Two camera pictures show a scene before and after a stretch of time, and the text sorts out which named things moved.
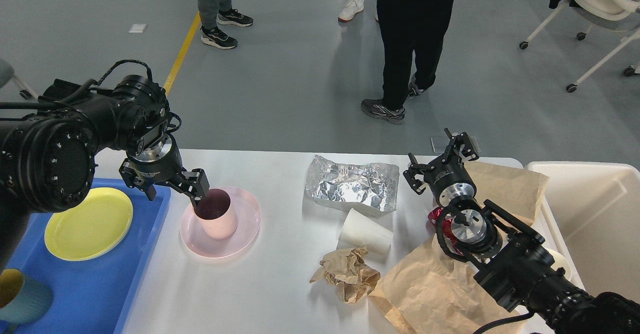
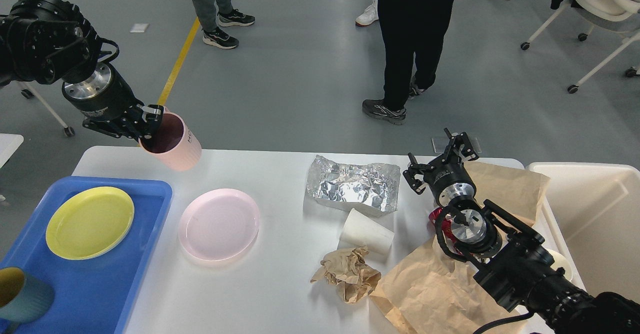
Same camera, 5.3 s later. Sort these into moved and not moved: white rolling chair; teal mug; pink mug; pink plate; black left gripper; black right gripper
Moved: black left gripper; pink mug
Not moved: black right gripper; white rolling chair; teal mug; pink plate
